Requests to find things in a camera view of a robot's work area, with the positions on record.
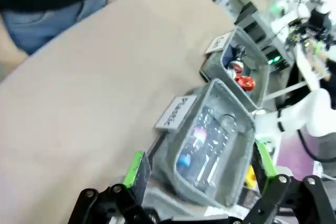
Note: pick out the grey fabric basket Plastic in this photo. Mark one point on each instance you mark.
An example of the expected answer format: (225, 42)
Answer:
(168, 155)

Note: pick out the person's right hand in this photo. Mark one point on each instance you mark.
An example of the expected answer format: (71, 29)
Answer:
(10, 53)

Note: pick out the crushed red drink can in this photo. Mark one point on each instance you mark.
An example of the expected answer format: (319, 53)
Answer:
(245, 81)

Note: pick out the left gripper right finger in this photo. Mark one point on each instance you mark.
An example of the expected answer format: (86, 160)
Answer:
(278, 192)

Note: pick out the black controller box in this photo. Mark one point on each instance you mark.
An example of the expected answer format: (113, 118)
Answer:
(275, 58)

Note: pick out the yellow emergency stop button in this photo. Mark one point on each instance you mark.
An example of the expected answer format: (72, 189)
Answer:
(250, 176)

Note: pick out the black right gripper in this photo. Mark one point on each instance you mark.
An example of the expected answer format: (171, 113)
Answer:
(312, 23)

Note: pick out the person in blue jeans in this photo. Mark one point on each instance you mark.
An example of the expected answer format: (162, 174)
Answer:
(52, 24)

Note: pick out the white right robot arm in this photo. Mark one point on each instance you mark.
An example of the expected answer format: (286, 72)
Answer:
(315, 108)

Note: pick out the black drink can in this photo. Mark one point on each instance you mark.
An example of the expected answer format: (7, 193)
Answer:
(239, 52)

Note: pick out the clear plastic water bottle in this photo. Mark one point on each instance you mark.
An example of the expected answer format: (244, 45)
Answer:
(204, 142)

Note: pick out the white label Plastic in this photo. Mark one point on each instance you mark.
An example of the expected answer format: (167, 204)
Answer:
(174, 113)

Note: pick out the grey fabric basket Can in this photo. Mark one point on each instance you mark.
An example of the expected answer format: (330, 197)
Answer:
(260, 58)

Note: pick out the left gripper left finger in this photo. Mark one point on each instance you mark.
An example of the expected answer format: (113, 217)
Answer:
(136, 179)

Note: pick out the white label Can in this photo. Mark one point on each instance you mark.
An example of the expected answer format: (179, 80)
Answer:
(219, 42)

